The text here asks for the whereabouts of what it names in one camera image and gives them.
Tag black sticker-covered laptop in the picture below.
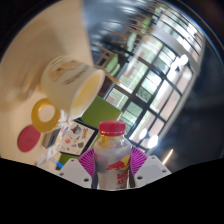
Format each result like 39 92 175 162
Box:
59 119 100 157

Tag red-capped clear drink bottle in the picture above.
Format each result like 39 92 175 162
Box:
91 120 136 191

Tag small blue-capped white bottle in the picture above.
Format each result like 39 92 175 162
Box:
46 154 65 169

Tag hanging pendant ceiling lamps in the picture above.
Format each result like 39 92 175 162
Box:
138 54 189 149

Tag small dark box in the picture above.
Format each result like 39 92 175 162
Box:
42 128 62 149

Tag cream mug with yellow handle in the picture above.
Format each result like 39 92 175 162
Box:
30 54 107 134

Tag flat round red coaster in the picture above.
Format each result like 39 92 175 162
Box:
17 124 42 153

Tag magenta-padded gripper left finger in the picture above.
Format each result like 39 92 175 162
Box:
57 148 96 190

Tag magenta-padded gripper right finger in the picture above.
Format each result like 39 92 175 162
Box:
130 145 172 188

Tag long curved light strip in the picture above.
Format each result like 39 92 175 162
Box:
162 148 175 166

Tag black-framed window wall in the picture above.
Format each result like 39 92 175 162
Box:
103 6 204 151

